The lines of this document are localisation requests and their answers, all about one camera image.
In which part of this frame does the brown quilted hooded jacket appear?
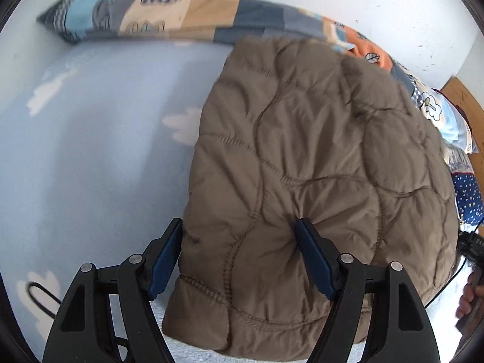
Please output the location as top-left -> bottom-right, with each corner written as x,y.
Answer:
162,36 -> 460,361

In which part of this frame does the wooden headboard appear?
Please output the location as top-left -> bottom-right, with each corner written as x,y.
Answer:
440,76 -> 484,155

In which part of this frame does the patchwork fleece blanket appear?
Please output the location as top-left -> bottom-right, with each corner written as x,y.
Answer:
36,0 -> 475,154

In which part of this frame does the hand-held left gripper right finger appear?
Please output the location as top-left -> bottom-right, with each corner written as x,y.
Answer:
295,218 -> 441,363

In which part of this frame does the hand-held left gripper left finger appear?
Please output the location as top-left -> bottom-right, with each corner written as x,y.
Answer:
42,218 -> 183,363

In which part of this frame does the person's right hand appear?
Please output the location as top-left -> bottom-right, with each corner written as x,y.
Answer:
455,270 -> 482,320

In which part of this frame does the black cable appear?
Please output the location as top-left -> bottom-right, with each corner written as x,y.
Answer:
425,225 -> 484,309
27,280 -> 131,350

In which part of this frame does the navy star-print pillow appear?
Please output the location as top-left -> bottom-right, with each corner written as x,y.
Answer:
452,173 -> 484,224

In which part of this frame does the blue cloud-print bed sheet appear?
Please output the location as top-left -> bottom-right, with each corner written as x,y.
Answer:
0,38 -> 484,363

